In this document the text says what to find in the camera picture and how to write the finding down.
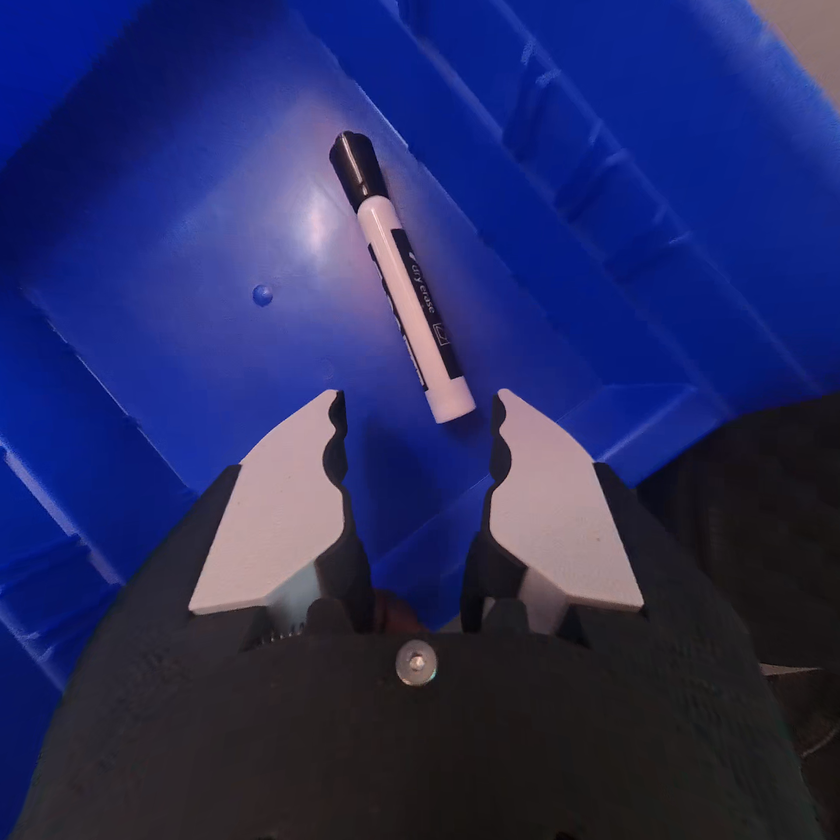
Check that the person's black clothing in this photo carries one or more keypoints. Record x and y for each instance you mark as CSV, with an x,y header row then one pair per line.
x,y
754,525

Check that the black dry erase marker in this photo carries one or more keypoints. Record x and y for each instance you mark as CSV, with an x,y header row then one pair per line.
x,y
407,289

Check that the large blue plastic bin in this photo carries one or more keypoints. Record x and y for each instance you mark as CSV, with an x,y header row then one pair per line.
x,y
197,197

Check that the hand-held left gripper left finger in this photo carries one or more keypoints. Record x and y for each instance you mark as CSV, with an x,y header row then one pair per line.
x,y
269,525

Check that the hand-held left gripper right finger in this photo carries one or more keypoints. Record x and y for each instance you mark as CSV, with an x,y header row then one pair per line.
x,y
564,525

